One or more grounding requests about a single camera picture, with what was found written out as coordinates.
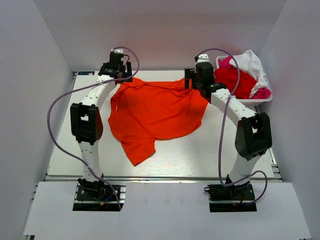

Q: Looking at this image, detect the orange t-shirt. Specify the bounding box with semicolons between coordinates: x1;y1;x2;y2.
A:
108;78;208;166

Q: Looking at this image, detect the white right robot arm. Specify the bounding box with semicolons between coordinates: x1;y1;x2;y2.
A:
184;61;272;200

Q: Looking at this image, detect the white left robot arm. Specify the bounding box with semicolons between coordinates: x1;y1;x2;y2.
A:
70;48;132;182

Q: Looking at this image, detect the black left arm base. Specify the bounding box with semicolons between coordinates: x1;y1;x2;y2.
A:
72;178;125;212

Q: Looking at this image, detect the red t-shirt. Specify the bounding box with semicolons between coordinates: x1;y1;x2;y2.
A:
214;68;257;99

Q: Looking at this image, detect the blue table label sticker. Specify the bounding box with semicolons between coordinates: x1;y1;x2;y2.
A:
77;71;95;76

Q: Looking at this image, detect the white t-shirt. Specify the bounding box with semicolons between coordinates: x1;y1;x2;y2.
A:
229;49;269;98

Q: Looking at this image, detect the white plastic basket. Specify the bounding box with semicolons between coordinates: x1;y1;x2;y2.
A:
215;55;273;108

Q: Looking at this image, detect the pink t-shirt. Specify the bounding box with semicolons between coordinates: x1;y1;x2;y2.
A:
218;56;272;99

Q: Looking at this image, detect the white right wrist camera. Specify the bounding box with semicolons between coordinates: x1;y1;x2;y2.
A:
194;53;210;63

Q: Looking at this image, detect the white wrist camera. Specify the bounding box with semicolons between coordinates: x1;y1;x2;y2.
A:
194;53;210;63
111;48;124;54

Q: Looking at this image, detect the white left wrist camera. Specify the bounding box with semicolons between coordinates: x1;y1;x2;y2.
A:
111;48;124;54

